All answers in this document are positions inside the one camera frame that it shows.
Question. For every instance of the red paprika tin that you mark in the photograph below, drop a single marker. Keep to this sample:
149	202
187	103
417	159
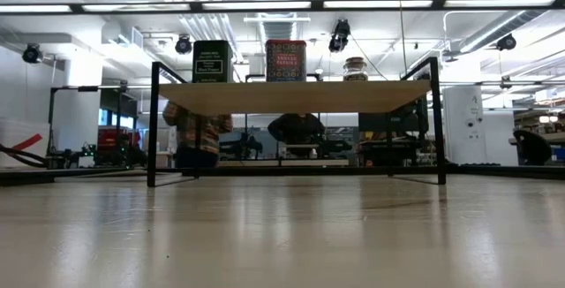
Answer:
286	60

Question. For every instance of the dark green pepper tin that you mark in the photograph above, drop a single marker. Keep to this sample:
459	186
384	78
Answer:
212	62

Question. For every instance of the wooden shelf with black legs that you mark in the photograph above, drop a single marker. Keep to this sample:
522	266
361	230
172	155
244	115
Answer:
291	96

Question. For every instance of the person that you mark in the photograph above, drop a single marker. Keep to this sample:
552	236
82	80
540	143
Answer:
532	146
198	133
296	129

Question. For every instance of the background robot workstation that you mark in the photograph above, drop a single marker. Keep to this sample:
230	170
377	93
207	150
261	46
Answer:
247	146

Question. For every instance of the brown-lidded glass spice jar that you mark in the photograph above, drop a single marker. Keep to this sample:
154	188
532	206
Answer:
355	69

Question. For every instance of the black ceiling spotlight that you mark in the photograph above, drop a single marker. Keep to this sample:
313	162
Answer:
183	45
32	54
340	36
506	42

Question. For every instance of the dark equipment rack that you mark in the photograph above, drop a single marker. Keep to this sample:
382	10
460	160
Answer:
397	124

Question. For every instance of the black beam with light strips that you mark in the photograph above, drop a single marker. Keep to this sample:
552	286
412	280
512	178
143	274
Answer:
196	7

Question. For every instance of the red tool cabinet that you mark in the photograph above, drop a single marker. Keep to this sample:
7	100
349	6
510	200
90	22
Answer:
115	140

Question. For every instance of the white cabinet with symbols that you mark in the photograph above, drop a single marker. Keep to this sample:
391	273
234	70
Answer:
463	124

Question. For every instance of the black metal rack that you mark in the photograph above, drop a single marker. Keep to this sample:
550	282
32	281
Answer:
52	120

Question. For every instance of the black aluminium table frame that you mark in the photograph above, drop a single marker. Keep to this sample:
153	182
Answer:
26	176

